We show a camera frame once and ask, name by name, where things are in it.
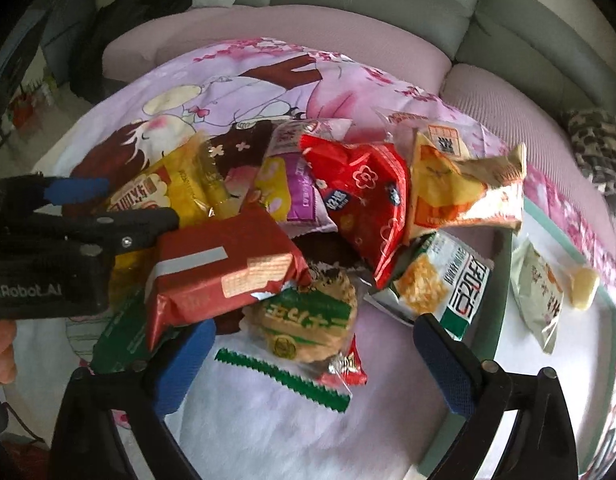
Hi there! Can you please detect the red flower-print snack packet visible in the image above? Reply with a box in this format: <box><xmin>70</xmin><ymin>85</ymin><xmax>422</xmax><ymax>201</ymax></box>
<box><xmin>300</xmin><ymin>132</ymin><xmax>409</xmax><ymax>288</ymax></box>

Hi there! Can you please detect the printed blanket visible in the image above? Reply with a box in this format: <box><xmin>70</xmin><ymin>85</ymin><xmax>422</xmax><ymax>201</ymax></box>
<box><xmin>28</xmin><ymin>37</ymin><xmax>616</xmax><ymax>480</ymax></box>

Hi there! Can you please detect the black and white patterned pillow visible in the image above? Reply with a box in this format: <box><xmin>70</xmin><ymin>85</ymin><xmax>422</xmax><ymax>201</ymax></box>
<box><xmin>560</xmin><ymin>107</ymin><xmax>616</xmax><ymax>211</ymax></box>

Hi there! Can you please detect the orange chip packet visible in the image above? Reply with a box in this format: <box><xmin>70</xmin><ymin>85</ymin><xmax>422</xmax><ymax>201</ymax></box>
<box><xmin>405</xmin><ymin>130</ymin><xmax>526</xmax><ymax>241</ymax></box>

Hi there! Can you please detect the clear bread packet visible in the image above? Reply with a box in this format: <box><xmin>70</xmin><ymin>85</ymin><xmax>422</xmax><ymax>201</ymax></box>
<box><xmin>378</xmin><ymin>110</ymin><xmax>484</xmax><ymax>161</ymax></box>

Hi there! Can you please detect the dark green snack packet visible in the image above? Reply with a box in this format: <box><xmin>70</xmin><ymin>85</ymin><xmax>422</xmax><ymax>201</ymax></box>
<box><xmin>90</xmin><ymin>285</ymin><xmax>164</xmax><ymax>376</ymax></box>

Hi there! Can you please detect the yellow snack packet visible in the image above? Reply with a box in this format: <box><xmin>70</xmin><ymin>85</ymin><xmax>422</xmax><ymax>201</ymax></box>
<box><xmin>105</xmin><ymin>132</ymin><xmax>239</xmax><ymax>231</ymax></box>

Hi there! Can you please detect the red wafer packet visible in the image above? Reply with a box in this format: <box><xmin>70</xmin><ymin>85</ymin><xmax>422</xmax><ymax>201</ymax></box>
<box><xmin>145</xmin><ymin>205</ymin><xmax>311</xmax><ymax>351</ymax></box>

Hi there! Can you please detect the grey-green sofa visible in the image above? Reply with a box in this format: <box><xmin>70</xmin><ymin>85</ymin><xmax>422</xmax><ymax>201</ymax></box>
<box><xmin>188</xmin><ymin>0</ymin><xmax>616</xmax><ymax>126</ymax></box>

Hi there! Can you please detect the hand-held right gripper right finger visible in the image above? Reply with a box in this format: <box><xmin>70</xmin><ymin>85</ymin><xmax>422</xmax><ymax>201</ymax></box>
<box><xmin>413</xmin><ymin>312</ymin><xmax>589</xmax><ymax>480</ymax></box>

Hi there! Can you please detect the pink snack packet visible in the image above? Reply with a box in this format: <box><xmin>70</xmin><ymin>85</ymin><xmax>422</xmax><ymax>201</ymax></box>
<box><xmin>253</xmin><ymin>120</ymin><xmax>354</xmax><ymax>236</ymax></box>

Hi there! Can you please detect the black clothing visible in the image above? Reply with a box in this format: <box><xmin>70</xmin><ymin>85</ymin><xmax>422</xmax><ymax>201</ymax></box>
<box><xmin>83</xmin><ymin>0</ymin><xmax>194</xmax><ymax>101</ymax></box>

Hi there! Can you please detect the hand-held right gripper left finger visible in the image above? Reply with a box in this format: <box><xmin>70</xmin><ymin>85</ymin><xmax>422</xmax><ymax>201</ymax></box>
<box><xmin>48</xmin><ymin>317</ymin><xmax>219</xmax><ymax>480</ymax></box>

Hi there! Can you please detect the person's left hand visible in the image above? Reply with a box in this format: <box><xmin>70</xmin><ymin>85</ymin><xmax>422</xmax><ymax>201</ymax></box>
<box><xmin>0</xmin><ymin>320</ymin><xmax>19</xmax><ymax>386</ymax></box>

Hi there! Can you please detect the pink sofa cover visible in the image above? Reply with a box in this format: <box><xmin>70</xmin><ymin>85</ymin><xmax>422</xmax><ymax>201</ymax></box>
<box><xmin>103</xmin><ymin>5</ymin><xmax>616</xmax><ymax>241</ymax></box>

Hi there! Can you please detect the green and white snack packet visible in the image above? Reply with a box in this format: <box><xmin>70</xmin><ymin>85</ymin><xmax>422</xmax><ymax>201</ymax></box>
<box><xmin>368</xmin><ymin>232</ymin><xmax>491</xmax><ymax>341</ymax></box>

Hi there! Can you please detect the teal cardboard tray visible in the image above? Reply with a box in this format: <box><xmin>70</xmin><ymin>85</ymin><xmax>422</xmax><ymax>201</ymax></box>
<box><xmin>418</xmin><ymin>195</ymin><xmax>616</xmax><ymax>480</ymax></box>

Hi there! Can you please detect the pale green snack packet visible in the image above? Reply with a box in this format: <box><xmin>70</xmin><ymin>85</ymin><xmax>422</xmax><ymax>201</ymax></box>
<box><xmin>510</xmin><ymin>237</ymin><xmax>564</xmax><ymax>356</ymax></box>

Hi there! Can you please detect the small red candy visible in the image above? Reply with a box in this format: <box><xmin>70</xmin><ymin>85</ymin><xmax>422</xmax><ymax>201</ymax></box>
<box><xmin>323</xmin><ymin>335</ymin><xmax>369</xmax><ymax>386</ymax></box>

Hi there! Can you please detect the round cookie packet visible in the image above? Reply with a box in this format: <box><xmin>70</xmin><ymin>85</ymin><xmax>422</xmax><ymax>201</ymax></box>
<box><xmin>215</xmin><ymin>260</ymin><xmax>366</xmax><ymax>413</ymax></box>

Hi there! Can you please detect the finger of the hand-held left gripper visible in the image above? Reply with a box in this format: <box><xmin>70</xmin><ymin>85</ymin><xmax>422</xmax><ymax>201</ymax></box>
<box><xmin>38</xmin><ymin>176</ymin><xmax>111</xmax><ymax>206</ymax></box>
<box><xmin>38</xmin><ymin>207</ymin><xmax>181</xmax><ymax>257</ymax></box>

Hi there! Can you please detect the yellow jelly cup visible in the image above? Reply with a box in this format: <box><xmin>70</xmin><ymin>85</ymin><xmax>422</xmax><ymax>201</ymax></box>
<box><xmin>568</xmin><ymin>267</ymin><xmax>601</xmax><ymax>311</ymax></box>

